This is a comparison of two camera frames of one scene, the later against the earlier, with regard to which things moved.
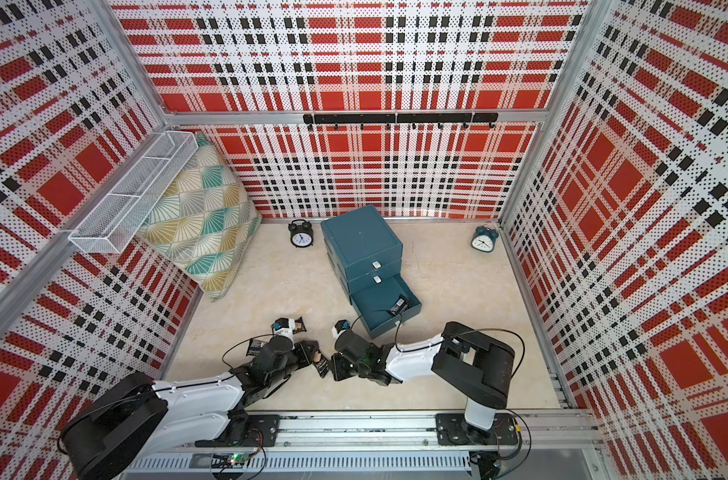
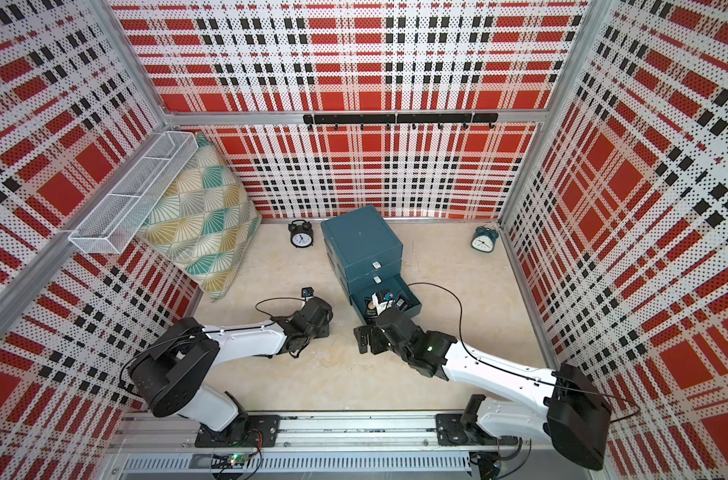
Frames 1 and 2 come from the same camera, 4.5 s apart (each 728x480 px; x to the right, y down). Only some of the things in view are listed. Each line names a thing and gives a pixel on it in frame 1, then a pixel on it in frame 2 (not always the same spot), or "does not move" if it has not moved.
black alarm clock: (301, 233) does not move
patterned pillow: (205, 223) does not move
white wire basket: (116, 221) does not move
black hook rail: (400, 118) does not move
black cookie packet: (320, 363) -> (371, 310)
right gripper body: (343, 368) -> (379, 342)
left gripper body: (299, 357) -> (318, 332)
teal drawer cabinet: (367, 258) does not move
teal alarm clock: (484, 239) does not move
